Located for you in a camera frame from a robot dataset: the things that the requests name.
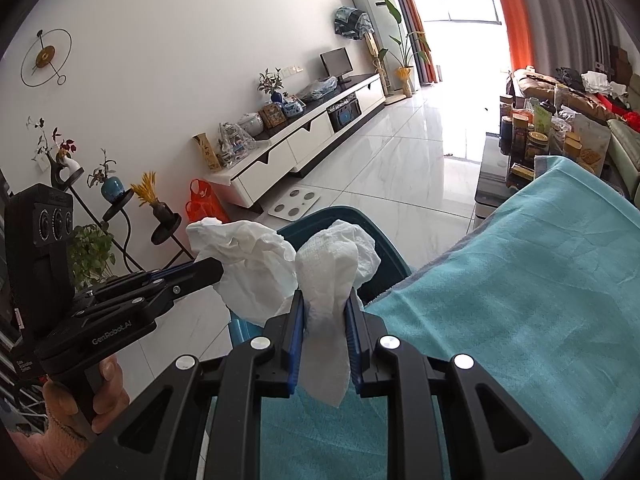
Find white black TV cabinet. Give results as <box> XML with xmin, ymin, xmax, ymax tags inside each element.
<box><xmin>207</xmin><ymin>73</ymin><xmax>387</xmax><ymax>213</ymax></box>

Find black metal plant stand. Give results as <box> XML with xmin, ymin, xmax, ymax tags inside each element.
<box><xmin>50</xmin><ymin>170</ymin><xmax>183</xmax><ymax>273</ymax></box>

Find glass ship model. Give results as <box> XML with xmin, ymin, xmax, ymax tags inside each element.
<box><xmin>216</xmin><ymin>121</ymin><xmax>258</xmax><ymax>163</ymax></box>

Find white ceramic jar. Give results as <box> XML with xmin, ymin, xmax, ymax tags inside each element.
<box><xmin>237</xmin><ymin>111</ymin><xmax>266</xmax><ymax>137</ymax></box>

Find tall leafy potted plant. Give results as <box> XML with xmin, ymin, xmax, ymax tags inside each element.
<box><xmin>377</xmin><ymin>0</ymin><xmax>431</xmax><ymax>98</ymax></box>

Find clear plastic bag bundle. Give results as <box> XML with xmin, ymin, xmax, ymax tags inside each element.
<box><xmin>295</xmin><ymin>76</ymin><xmax>338</xmax><ymax>102</ymax></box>

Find blue vase with branches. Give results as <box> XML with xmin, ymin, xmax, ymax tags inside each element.
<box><xmin>257</xmin><ymin>67</ymin><xmax>285</xmax><ymax>106</ymax></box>

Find orange plastic bag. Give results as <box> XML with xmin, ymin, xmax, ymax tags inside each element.
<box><xmin>185</xmin><ymin>178</ymin><xmax>232</xmax><ymax>226</ymax></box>

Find brown cardboard boxes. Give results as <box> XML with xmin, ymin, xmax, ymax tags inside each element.
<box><xmin>609</xmin><ymin>45</ymin><xmax>636</xmax><ymax>83</ymax></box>

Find large balcony window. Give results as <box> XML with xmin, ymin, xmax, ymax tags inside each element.
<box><xmin>402</xmin><ymin>0</ymin><xmax>511</xmax><ymax>86</ymax></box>

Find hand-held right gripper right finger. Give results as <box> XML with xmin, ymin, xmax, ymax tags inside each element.
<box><xmin>345</xmin><ymin>287</ymin><xmax>583</xmax><ymax>480</ymax></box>

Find white clothes pile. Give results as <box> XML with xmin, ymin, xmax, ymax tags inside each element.
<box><xmin>580</xmin><ymin>70</ymin><xmax>628</xmax><ymax>98</ymax></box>

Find white vase with red flowers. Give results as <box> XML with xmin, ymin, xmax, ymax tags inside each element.
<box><xmin>26</xmin><ymin>116</ymin><xmax>85</xmax><ymax>191</ymax></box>

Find green trailing houseplant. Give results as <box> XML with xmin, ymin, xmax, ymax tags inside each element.
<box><xmin>70</xmin><ymin>224</ymin><xmax>117</xmax><ymax>291</ymax></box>

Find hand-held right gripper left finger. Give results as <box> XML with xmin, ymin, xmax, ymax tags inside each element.
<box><xmin>65</xmin><ymin>290</ymin><xmax>306</xmax><ymax>480</ymax></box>

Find brown picture frame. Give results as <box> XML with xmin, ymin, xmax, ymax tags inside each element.
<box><xmin>258</xmin><ymin>102</ymin><xmax>288</xmax><ymax>130</ymax></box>

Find standing fan with printed cover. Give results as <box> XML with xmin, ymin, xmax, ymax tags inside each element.
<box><xmin>332</xmin><ymin>5</ymin><xmax>391</xmax><ymax>98</ymax></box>

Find green sectional sofa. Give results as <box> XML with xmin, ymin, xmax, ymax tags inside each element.
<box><xmin>507</xmin><ymin>67</ymin><xmax>640</xmax><ymax>196</ymax></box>

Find black monitor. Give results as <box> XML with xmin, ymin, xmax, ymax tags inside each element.
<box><xmin>320</xmin><ymin>47</ymin><xmax>353</xmax><ymax>86</ymax></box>

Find red cloth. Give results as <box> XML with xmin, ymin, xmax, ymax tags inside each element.
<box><xmin>597</xmin><ymin>95</ymin><xmax>640</xmax><ymax>133</ymax></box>

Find yellow printed tall box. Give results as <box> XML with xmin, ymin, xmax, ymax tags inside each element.
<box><xmin>192</xmin><ymin>132</ymin><xmax>223</xmax><ymax>173</ymax></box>

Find yellow wheat in black pot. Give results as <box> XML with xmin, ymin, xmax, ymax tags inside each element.
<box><xmin>130</xmin><ymin>171</ymin><xmax>173</xmax><ymax>221</ymax></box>

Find person's left hand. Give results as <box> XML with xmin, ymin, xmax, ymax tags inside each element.
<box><xmin>42</xmin><ymin>355</ymin><xmax>132</xmax><ymax>443</ymax></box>

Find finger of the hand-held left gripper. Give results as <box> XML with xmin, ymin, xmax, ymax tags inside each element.
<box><xmin>95</xmin><ymin>262</ymin><xmax>196</xmax><ymax>293</ymax></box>
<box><xmin>75</xmin><ymin>257</ymin><xmax>225</xmax><ymax>318</ymax></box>

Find black cabinet appliance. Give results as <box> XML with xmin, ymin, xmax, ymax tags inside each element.
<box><xmin>326</xmin><ymin>95</ymin><xmax>362</xmax><ymax>128</ymax></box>

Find wide orange grey curtain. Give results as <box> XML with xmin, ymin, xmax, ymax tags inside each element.
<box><xmin>487</xmin><ymin>0</ymin><xmax>640</xmax><ymax>91</ymax></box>

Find blue pot with twigs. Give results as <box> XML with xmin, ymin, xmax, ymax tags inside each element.
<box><xmin>87</xmin><ymin>149</ymin><xmax>126</xmax><ymax>206</ymax></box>

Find round wire wall clock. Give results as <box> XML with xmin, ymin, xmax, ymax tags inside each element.
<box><xmin>20</xmin><ymin>28</ymin><xmax>73</xmax><ymax>86</ymax></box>

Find white bathroom scale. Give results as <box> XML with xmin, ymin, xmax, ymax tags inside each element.
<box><xmin>268</xmin><ymin>187</ymin><xmax>321</xmax><ymax>219</ymax></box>

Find teal plastic bin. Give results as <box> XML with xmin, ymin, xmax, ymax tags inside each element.
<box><xmin>227</xmin><ymin>205</ymin><xmax>413</xmax><ymax>356</ymax></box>

